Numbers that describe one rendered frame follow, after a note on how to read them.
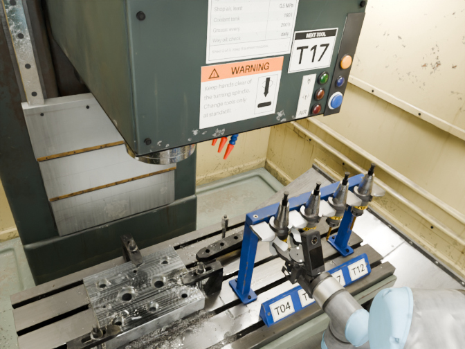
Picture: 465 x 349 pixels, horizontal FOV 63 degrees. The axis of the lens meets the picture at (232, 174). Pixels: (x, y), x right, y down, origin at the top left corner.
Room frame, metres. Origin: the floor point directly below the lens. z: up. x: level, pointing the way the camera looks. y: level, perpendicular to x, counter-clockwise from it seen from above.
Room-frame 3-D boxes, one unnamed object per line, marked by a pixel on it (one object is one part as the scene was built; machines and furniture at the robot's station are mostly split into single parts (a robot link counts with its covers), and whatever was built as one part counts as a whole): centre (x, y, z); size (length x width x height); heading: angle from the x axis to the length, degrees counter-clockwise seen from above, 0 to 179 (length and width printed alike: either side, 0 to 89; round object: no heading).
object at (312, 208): (0.86, -0.24, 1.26); 0.04 x 0.04 x 0.07
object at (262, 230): (0.76, -0.10, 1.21); 0.07 x 0.05 x 0.01; 34
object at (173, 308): (0.71, 0.23, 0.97); 0.29 x 0.23 x 0.05; 124
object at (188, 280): (0.78, 0.06, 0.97); 0.13 x 0.03 x 0.15; 124
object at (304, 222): (0.83, -0.19, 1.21); 0.07 x 0.05 x 0.01; 34
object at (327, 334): (0.57, -0.33, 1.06); 0.11 x 0.08 x 0.11; 95
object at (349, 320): (0.56, -0.31, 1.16); 0.11 x 0.08 x 0.09; 35
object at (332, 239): (1.06, -0.43, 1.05); 0.10 x 0.05 x 0.30; 34
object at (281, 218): (0.80, -0.15, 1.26); 0.04 x 0.04 x 0.07
